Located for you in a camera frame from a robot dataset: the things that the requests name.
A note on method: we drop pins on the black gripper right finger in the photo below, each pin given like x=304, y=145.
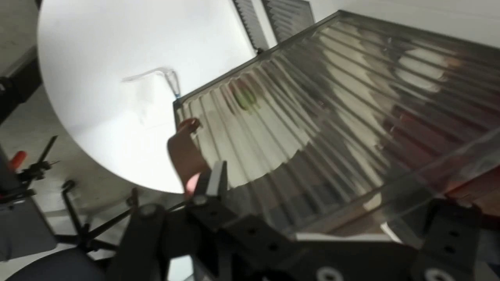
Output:
x=458, y=244

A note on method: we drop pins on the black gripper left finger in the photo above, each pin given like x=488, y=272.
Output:
x=224, y=208

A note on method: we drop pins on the smoked translucent cabinet door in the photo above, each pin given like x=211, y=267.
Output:
x=313, y=130

